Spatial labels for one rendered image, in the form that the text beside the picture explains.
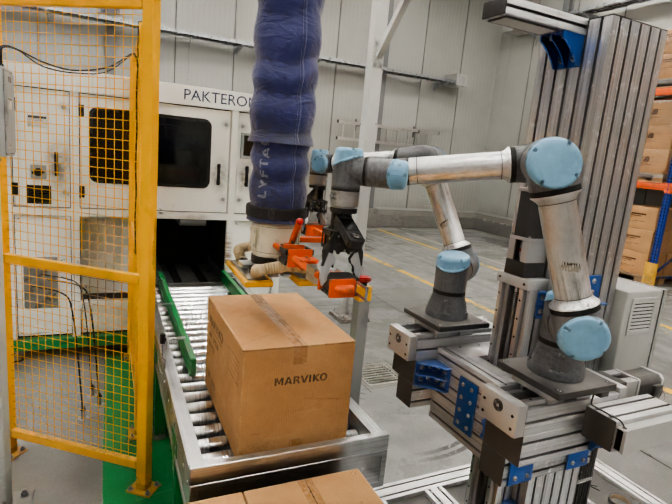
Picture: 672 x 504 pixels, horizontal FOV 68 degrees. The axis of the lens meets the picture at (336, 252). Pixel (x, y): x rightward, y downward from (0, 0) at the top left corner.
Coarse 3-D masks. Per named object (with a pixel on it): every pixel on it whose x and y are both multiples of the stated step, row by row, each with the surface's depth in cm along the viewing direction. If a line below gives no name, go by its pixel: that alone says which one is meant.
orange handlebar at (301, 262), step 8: (320, 232) 211; (304, 240) 194; (312, 240) 196; (320, 240) 197; (296, 256) 158; (304, 256) 160; (304, 264) 149; (336, 288) 127; (344, 288) 127; (352, 288) 128
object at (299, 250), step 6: (282, 246) 165; (288, 246) 166; (294, 246) 167; (300, 246) 167; (306, 246) 168; (282, 252) 161; (288, 252) 158; (294, 252) 159; (300, 252) 160; (306, 252) 161; (312, 252) 161; (282, 258) 162; (288, 258) 159; (288, 264) 159; (294, 264) 160
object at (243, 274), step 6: (240, 258) 190; (246, 258) 190; (228, 264) 193; (234, 264) 190; (234, 270) 183; (240, 270) 181; (246, 270) 181; (240, 276) 175; (246, 276) 173; (264, 276) 175; (246, 282) 168; (252, 282) 169; (258, 282) 169; (264, 282) 170; (270, 282) 171
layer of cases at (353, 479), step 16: (304, 480) 160; (320, 480) 161; (336, 480) 162; (352, 480) 162; (224, 496) 150; (240, 496) 150; (256, 496) 151; (272, 496) 152; (288, 496) 152; (304, 496) 153; (320, 496) 153; (336, 496) 154; (352, 496) 155; (368, 496) 155
